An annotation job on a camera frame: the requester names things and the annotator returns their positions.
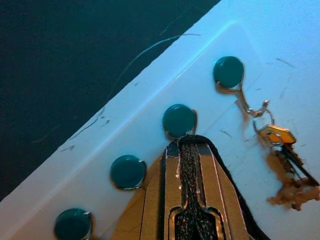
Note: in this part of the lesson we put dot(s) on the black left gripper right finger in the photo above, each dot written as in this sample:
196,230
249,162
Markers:
210,190

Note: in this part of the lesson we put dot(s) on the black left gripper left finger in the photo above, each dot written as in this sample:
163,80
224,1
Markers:
172,190

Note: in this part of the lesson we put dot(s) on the key with brown charm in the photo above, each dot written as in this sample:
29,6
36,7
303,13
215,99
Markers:
277,136

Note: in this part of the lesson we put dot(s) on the white magnetic board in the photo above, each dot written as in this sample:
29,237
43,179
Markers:
262,37

